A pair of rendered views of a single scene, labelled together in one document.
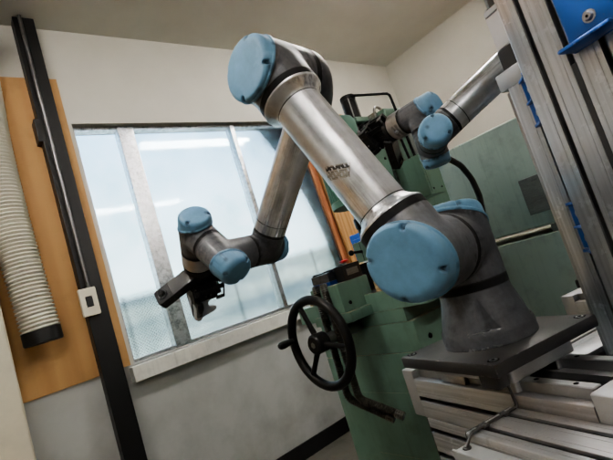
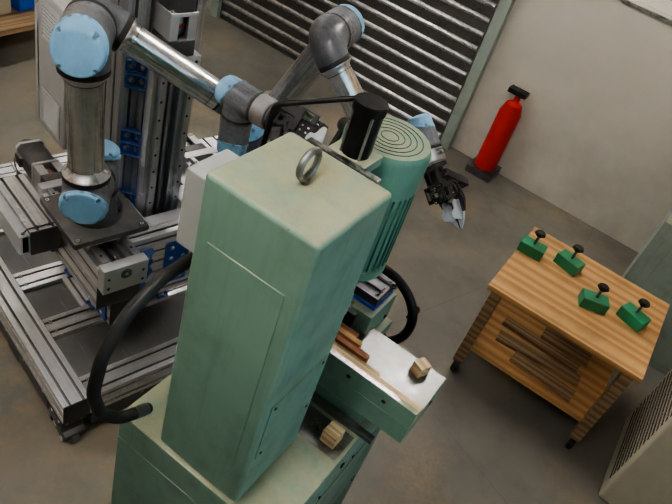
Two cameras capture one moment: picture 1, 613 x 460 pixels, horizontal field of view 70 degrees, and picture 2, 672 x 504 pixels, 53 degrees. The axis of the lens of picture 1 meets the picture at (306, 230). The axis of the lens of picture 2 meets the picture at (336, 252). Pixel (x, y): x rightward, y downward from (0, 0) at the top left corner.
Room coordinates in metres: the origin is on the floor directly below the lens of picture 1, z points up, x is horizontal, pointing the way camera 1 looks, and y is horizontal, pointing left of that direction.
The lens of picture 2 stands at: (2.54, -0.77, 2.11)
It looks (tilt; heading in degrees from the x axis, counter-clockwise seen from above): 39 degrees down; 151
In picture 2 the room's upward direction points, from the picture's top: 20 degrees clockwise
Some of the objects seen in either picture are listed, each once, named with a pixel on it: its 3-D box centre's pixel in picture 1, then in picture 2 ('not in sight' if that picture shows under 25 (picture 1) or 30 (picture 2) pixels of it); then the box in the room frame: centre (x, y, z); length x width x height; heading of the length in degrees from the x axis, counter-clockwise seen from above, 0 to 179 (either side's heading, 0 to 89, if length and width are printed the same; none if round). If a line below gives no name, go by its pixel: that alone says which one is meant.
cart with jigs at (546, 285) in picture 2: not in sight; (558, 328); (1.05, 1.21, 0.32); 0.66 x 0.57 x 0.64; 40
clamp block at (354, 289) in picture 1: (341, 296); (358, 303); (1.43, -0.04, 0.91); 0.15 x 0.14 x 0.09; 39
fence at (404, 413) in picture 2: not in sight; (309, 345); (1.57, -0.22, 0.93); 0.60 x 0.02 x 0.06; 39
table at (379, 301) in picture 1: (364, 302); (336, 330); (1.48, -0.11, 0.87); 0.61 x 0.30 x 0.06; 39
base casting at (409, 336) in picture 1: (418, 315); (271, 406); (1.62, -0.29, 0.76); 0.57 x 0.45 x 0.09; 129
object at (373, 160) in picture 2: (354, 117); (356, 145); (1.63, -0.31, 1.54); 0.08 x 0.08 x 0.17; 39
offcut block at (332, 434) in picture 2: not in sight; (332, 434); (1.76, -0.19, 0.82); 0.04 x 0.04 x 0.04; 38
